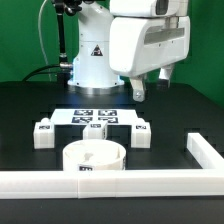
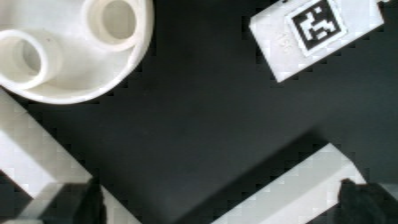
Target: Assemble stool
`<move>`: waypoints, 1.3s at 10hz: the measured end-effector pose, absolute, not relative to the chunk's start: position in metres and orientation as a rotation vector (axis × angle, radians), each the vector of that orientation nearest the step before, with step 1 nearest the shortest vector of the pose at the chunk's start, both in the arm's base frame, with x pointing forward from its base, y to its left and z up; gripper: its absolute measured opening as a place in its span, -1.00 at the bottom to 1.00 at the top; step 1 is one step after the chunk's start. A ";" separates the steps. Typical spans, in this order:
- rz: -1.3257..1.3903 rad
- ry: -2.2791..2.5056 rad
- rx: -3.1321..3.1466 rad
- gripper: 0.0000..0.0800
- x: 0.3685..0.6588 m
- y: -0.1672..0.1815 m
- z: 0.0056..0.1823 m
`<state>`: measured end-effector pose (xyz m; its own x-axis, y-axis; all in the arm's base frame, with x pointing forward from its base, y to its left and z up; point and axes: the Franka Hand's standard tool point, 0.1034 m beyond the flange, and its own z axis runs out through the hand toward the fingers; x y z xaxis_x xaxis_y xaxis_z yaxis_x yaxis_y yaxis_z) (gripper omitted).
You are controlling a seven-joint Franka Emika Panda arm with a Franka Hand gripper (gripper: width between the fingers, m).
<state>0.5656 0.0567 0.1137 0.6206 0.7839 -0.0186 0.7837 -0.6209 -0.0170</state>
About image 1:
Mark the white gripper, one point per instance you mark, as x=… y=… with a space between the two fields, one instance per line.
x=138 y=46

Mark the white round stool seat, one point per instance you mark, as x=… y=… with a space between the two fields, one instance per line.
x=93 y=155

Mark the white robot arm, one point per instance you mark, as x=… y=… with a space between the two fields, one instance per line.
x=90 y=69

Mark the white marker sheet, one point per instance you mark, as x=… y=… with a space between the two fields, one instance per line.
x=84 y=116

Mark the white L-shaped fence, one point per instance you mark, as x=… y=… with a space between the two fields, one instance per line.
x=207 y=180

